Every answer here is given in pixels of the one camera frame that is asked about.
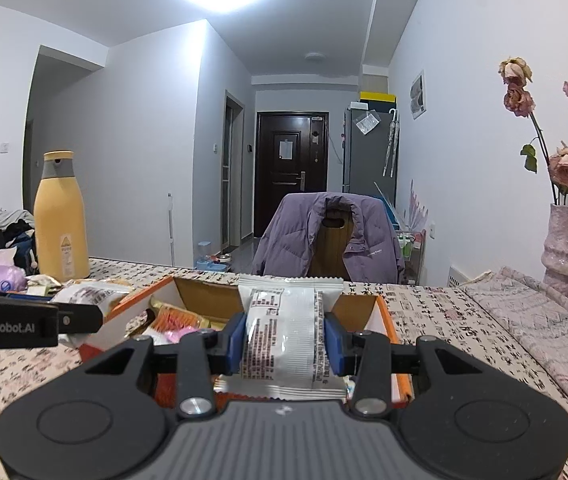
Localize pink textured vase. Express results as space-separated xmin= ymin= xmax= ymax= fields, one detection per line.
xmin=541 ymin=203 xmax=568 ymax=302

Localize orange gold cracker packet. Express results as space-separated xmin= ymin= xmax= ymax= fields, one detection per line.
xmin=146 ymin=305 xmax=205 ymax=336

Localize grey refrigerator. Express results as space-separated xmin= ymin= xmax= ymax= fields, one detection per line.
xmin=342 ymin=102 xmax=400 ymax=202

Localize yellow box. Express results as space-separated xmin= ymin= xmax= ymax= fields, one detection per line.
xmin=360 ymin=91 xmax=398 ymax=106

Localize white cracker snack packet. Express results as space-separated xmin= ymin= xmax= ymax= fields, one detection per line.
xmin=54 ymin=282 xmax=135 ymax=322

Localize dark brown entrance door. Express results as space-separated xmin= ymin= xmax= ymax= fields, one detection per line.
xmin=254 ymin=111 xmax=330 ymax=239

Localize pink wall decoration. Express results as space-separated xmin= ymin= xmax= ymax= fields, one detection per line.
xmin=409 ymin=179 xmax=433 ymax=232

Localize orange cardboard box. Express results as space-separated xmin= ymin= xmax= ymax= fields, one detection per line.
xmin=80 ymin=276 xmax=414 ymax=411

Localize cluttered storage rack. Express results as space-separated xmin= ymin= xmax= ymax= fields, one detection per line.
xmin=374 ymin=181 xmax=428 ymax=286

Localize yellow bottle with grey cap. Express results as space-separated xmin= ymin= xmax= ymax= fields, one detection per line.
xmin=33 ymin=150 xmax=91 ymax=282

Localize white folded umbrella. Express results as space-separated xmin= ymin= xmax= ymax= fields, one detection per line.
xmin=387 ymin=108 xmax=401 ymax=179

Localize pink snack packet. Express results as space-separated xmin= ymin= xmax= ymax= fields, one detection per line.
xmin=161 ymin=327 xmax=200 ymax=346

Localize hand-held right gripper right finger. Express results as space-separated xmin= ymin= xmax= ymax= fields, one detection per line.
xmin=324 ymin=312 xmax=495 ymax=420

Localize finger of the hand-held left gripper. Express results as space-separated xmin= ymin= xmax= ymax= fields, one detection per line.
xmin=58 ymin=304 xmax=104 ymax=334
xmin=0 ymin=287 xmax=58 ymax=306

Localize white text-printed snack packet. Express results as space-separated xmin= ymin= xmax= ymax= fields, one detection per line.
xmin=214 ymin=275 xmax=348 ymax=402

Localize interior glass door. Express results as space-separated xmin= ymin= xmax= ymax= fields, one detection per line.
xmin=220 ymin=90 xmax=246 ymax=257

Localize pile of clothes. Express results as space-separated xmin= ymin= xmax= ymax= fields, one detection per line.
xmin=0 ymin=208 xmax=40 ymax=276

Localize dried pink roses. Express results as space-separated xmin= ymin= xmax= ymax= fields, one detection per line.
xmin=499 ymin=57 xmax=568 ymax=209

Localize small silver white snack packet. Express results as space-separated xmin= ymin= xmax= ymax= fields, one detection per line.
xmin=26 ymin=275 xmax=66 ymax=294

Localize folded grey patterned blanket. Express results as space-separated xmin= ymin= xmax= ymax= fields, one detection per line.
xmin=446 ymin=266 xmax=568 ymax=427

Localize brown wooden chair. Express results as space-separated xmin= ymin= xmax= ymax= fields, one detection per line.
xmin=309 ymin=197 xmax=358 ymax=282

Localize blue pet feeder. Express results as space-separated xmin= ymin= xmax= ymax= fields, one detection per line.
xmin=196 ymin=241 xmax=233 ymax=274

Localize purple puffer jacket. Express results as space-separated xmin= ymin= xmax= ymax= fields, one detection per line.
xmin=251 ymin=192 xmax=406 ymax=285

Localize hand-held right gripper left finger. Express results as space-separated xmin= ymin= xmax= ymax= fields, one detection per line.
xmin=71 ymin=312 xmax=248 ymax=420

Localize yellow-green snack packet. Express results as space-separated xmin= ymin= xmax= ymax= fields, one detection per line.
xmin=196 ymin=312 xmax=228 ymax=332

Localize framed wall picture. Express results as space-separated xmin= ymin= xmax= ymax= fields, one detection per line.
xmin=410 ymin=70 xmax=428 ymax=120

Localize plastic sheet on refrigerator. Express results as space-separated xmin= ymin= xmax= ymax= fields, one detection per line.
xmin=355 ymin=110 xmax=383 ymax=135

